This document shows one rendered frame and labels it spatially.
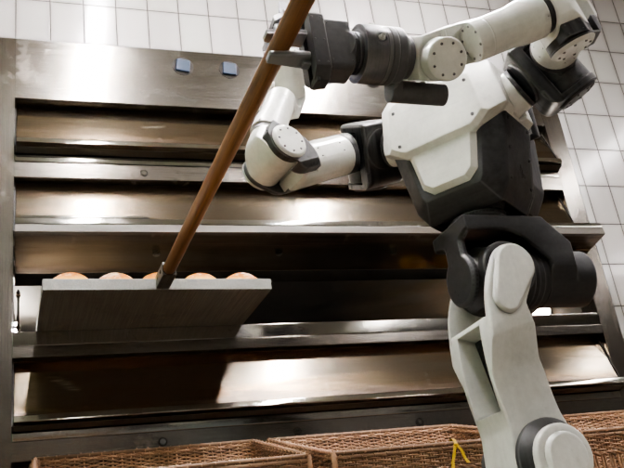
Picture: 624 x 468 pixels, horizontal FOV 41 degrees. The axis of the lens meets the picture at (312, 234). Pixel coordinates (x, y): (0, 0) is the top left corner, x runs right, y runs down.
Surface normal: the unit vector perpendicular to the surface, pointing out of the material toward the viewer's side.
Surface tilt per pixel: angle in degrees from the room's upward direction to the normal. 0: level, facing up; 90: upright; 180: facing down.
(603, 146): 90
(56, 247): 169
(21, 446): 90
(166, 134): 70
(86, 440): 90
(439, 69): 125
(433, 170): 90
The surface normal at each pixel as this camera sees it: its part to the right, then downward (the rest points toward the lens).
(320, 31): 0.31, -0.41
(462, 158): -0.59, -0.24
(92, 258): 0.18, 0.82
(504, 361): 0.45, 0.00
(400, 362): 0.23, -0.70
